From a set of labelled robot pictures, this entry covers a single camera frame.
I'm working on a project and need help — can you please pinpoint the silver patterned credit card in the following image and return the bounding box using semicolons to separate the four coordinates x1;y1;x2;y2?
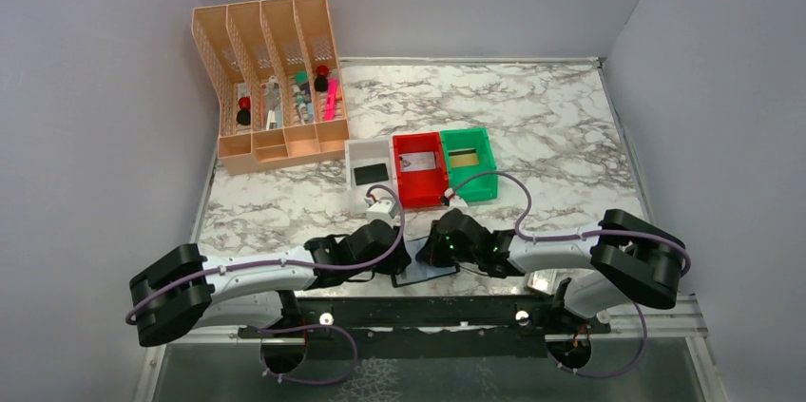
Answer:
398;151;437;173

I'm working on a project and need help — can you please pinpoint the black credit card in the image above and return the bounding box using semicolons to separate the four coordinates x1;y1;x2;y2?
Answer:
353;163;390;185

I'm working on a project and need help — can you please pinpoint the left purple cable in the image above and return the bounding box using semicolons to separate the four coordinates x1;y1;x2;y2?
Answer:
125;183;408;387

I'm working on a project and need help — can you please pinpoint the gold credit card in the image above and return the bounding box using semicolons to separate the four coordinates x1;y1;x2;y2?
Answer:
448;148;479;169

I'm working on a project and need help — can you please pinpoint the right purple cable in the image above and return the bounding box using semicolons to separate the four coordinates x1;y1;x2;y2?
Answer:
440;170;693;381

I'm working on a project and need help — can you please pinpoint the silver card tin box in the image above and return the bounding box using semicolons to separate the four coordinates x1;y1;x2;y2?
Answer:
524;269;558;296

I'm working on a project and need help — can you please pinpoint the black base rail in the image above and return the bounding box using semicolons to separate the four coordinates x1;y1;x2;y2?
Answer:
237;295;610;360

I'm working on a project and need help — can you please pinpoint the white stapler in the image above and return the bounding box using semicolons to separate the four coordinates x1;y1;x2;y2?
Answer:
261;76;283;130

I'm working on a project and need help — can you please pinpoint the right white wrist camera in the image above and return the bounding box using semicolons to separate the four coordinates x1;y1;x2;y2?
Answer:
441;195;469;209

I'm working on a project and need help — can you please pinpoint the black leather card holder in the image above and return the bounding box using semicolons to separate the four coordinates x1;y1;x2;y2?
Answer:
391;237;460;288

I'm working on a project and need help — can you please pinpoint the red plastic bin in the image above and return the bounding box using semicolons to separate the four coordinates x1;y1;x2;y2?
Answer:
392;132;449;209

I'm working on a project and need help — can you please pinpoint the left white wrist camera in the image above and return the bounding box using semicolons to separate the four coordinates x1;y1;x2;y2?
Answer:
366;198;400;226

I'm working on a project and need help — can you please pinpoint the white plastic bin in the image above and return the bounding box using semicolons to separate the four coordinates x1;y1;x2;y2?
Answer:
345;136;398;217

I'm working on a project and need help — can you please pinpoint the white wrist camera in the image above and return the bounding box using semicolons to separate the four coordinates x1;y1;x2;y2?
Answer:
366;198;400;226
441;195;469;209

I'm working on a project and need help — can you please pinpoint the peach plastic desk organizer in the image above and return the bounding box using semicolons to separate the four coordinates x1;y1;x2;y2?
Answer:
191;0;350;175

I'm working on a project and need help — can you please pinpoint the purple cable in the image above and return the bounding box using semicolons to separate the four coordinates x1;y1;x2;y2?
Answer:
440;170;693;381
125;183;408;387

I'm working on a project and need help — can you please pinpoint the green plastic bin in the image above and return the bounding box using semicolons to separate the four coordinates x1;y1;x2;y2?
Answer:
440;127;498;202

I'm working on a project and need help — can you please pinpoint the red black stamp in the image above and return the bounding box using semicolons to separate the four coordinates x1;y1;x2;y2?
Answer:
314;65;330;93
236;96;251;126

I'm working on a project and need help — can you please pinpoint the pink highlighter pen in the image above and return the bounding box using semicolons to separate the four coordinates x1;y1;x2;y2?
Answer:
324;78;341;121

